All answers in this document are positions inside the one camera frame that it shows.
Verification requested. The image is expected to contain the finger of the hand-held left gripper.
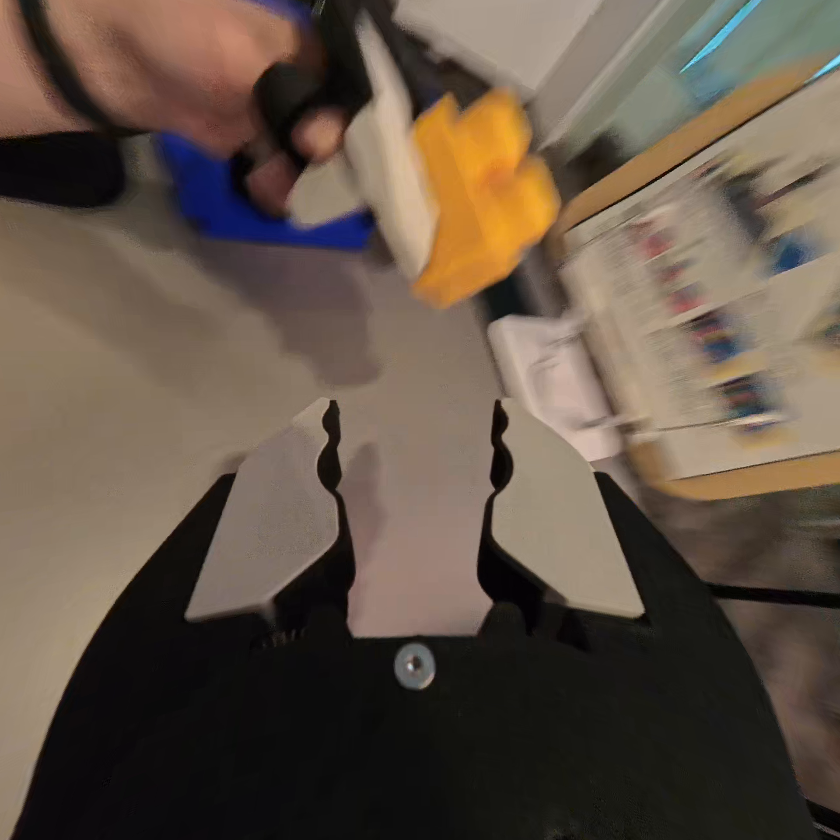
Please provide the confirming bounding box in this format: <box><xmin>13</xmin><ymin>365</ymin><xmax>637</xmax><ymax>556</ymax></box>
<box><xmin>287</xmin><ymin>159</ymin><xmax>370</xmax><ymax>228</ymax></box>
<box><xmin>344</xmin><ymin>18</ymin><xmax>441</xmax><ymax>281</ymax></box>

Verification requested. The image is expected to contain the printed instruction sheet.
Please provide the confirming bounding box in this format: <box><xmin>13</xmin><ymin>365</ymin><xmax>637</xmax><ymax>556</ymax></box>
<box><xmin>564</xmin><ymin>85</ymin><xmax>840</xmax><ymax>475</ymax></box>

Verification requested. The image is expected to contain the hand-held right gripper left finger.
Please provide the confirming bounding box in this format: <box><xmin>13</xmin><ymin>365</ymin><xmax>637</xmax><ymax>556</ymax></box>
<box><xmin>184</xmin><ymin>397</ymin><xmax>355</xmax><ymax>634</ymax></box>

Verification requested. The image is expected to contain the yellow two-stud block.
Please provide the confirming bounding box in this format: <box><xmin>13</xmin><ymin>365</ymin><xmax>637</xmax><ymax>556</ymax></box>
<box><xmin>410</xmin><ymin>88</ymin><xmax>562</xmax><ymax>309</ymax></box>

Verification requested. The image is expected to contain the person's left forearm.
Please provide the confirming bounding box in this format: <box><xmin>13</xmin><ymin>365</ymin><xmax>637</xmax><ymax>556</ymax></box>
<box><xmin>0</xmin><ymin>0</ymin><xmax>80</xmax><ymax>140</ymax></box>

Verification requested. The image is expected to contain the dark desk mat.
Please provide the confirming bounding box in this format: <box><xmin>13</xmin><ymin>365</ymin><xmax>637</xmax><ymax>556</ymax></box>
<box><xmin>478</xmin><ymin>259</ymin><xmax>559</xmax><ymax>326</ymax></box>

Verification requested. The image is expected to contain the blue plastic bin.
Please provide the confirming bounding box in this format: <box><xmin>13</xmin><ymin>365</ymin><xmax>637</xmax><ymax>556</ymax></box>
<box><xmin>156</xmin><ymin>0</ymin><xmax>376</xmax><ymax>252</ymax></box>

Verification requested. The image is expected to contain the black wrist band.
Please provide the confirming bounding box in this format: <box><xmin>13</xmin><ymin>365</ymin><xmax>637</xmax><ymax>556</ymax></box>
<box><xmin>18</xmin><ymin>0</ymin><xmax>142</xmax><ymax>140</ymax></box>

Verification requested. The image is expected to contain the person's left hand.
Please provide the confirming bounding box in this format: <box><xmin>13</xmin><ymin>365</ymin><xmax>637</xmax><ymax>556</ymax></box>
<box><xmin>46</xmin><ymin>0</ymin><xmax>350</xmax><ymax>217</ymax></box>

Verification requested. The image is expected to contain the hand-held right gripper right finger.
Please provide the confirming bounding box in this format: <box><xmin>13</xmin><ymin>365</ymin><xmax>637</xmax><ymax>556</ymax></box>
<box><xmin>478</xmin><ymin>397</ymin><xmax>647</xmax><ymax>634</ymax></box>

